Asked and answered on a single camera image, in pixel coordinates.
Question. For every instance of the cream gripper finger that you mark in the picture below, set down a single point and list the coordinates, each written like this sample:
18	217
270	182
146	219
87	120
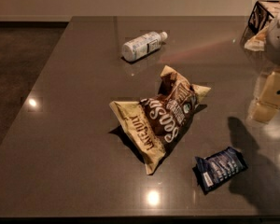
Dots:
262	107
270	94

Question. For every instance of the blue rxbar blueberry wrapper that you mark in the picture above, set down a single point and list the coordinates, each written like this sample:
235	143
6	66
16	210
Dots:
218	168

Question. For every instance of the clear plastic water bottle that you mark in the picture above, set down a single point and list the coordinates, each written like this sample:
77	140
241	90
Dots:
142	46

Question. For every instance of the brown Late July chip bag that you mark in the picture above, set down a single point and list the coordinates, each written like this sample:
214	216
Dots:
155	124

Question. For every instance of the black wire napkin basket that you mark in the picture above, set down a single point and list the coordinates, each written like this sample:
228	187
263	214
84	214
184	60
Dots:
262	14

